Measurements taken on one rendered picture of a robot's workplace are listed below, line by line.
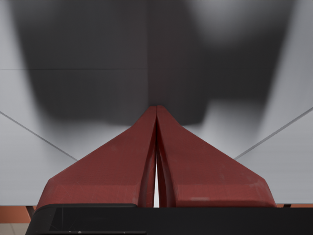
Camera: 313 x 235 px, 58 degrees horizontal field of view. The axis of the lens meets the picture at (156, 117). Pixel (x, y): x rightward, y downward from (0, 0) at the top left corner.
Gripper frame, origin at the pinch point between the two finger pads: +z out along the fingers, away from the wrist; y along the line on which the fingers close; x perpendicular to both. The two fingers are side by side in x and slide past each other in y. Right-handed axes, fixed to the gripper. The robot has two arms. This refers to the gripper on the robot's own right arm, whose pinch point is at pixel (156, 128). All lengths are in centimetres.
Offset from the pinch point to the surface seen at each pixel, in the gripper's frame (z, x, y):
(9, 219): 2.6, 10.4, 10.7
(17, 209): 2.6, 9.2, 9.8
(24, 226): 82, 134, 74
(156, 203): 0.7, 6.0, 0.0
